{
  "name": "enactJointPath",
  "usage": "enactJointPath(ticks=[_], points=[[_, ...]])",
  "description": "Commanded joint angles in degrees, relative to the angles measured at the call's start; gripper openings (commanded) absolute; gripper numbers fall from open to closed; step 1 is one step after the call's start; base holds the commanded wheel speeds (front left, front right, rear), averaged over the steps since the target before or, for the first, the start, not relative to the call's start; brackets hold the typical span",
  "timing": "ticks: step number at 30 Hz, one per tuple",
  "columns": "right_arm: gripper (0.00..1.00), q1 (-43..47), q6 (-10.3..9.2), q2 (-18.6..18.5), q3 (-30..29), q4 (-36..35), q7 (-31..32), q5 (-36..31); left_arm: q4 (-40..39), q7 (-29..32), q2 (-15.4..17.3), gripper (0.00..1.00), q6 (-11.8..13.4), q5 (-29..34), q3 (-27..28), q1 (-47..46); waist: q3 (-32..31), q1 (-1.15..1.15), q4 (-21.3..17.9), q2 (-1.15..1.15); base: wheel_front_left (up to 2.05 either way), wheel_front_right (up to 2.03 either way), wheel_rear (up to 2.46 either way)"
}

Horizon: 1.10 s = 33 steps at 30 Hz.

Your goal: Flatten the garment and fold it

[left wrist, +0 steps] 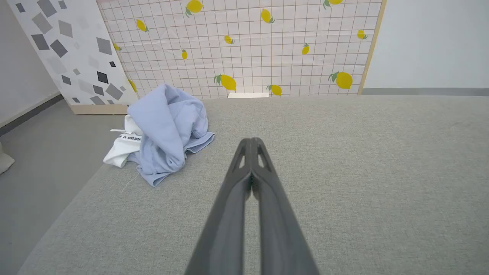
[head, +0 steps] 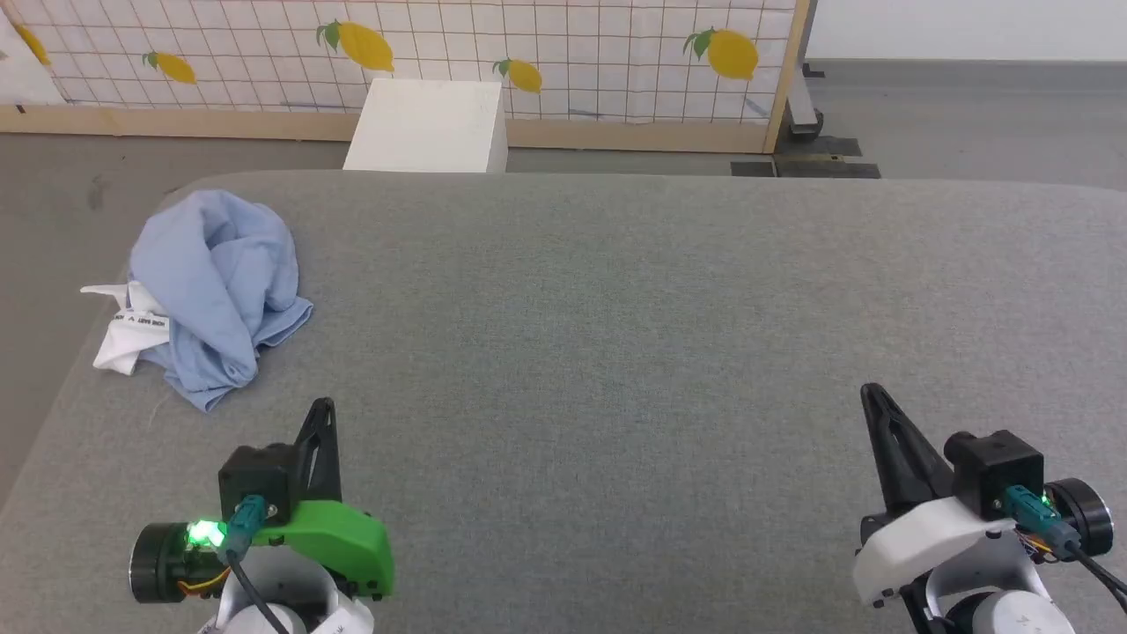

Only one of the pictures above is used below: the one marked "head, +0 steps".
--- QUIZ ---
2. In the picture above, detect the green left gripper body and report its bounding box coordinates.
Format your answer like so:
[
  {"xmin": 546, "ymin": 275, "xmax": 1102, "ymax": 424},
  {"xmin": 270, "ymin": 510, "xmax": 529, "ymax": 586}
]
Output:
[{"xmin": 130, "ymin": 500, "xmax": 394, "ymax": 605}]

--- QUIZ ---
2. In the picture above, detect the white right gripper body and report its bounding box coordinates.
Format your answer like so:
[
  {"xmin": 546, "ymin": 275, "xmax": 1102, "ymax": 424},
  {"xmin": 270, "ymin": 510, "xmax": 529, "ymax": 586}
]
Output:
[{"xmin": 852, "ymin": 478, "xmax": 1116, "ymax": 609}]

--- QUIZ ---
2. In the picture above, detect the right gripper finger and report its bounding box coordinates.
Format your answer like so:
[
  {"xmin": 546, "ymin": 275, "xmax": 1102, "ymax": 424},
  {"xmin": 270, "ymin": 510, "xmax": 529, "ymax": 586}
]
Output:
[{"xmin": 860, "ymin": 383, "xmax": 957, "ymax": 517}]

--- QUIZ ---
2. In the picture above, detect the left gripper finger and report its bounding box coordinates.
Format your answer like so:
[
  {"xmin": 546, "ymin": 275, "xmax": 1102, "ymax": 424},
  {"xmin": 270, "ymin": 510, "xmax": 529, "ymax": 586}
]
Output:
[{"xmin": 295, "ymin": 398, "xmax": 343, "ymax": 505}]

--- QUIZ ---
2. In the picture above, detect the light blue polo shirt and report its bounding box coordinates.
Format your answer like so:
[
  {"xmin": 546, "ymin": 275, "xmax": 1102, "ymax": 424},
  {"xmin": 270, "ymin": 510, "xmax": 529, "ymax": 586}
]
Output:
[{"xmin": 81, "ymin": 189, "xmax": 314, "ymax": 413}]

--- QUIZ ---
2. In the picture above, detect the grey fabric sofa cushion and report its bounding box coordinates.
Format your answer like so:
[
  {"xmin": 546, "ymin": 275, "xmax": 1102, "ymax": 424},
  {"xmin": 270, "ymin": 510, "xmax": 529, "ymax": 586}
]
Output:
[{"xmin": 0, "ymin": 170, "xmax": 1127, "ymax": 634}]

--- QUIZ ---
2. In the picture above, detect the white box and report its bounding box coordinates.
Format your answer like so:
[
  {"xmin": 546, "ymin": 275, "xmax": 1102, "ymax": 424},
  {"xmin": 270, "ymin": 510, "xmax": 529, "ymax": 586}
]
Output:
[{"xmin": 343, "ymin": 78, "xmax": 509, "ymax": 173}]

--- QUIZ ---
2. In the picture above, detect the grey metal partition foot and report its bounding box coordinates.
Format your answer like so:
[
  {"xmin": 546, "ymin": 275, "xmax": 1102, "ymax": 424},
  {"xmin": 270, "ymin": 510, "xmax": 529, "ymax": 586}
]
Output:
[{"xmin": 787, "ymin": 62, "xmax": 826, "ymax": 142}]

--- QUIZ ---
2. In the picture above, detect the lemon print partition panel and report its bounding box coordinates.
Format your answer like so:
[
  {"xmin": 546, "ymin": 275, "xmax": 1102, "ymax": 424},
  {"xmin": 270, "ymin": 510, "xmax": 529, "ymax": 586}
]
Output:
[{"xmin": 0, "ymin": 0, "xmax": 811, "ymax": 155}]

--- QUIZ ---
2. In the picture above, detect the white board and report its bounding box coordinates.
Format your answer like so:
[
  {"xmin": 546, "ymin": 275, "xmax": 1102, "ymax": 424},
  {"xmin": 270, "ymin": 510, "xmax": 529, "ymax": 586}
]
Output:
[{"xmin": 0, "ymin": 11, "xmax": 68, "ymax": 107}]

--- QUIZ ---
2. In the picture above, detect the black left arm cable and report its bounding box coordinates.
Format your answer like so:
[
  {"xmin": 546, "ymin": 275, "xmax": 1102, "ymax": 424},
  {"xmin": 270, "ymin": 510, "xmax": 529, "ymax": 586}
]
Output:
[{"xmin": 218, "ymin": 495, "xmax": 293, "ymax": 634}]

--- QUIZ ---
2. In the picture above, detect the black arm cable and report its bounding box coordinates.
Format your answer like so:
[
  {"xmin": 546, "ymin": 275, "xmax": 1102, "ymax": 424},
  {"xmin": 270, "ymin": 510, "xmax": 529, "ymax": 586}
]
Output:
[
  {"xmin": 1004, "ymin": 485, "xmax": 1127, "ymax": 610},
  {"xmin": 218, "ymin": 495, "xmax": 293, "ymax": 634}
]

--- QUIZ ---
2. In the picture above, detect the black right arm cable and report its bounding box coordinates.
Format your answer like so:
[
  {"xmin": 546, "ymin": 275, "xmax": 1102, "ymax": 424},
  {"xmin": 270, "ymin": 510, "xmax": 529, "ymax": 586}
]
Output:
[{"xmin": 1004, "ymin": 485, "xmax": 1127, "ymax": 610}]

